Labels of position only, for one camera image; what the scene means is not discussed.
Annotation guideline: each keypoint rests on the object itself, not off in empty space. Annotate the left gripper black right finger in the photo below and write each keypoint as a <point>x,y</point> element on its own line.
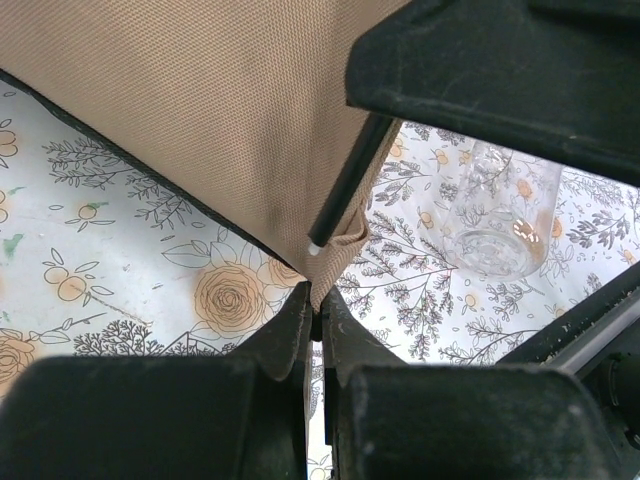
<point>387,419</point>

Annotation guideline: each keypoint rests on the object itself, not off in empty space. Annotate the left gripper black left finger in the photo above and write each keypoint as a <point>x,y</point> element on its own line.
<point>242,415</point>

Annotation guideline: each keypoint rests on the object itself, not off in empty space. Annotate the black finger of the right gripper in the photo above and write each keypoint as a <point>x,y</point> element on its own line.
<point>554,79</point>

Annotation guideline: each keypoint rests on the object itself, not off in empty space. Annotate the black tent pole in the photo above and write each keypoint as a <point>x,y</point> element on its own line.
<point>354,169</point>

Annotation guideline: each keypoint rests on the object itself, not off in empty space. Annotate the beige fabric pet tent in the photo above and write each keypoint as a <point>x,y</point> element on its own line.
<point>239,103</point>

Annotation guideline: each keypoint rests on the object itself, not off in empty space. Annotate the floral patterned table mat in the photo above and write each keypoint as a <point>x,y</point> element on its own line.
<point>102,257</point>

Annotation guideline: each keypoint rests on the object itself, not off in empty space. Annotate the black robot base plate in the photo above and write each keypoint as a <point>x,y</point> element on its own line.
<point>597,341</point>

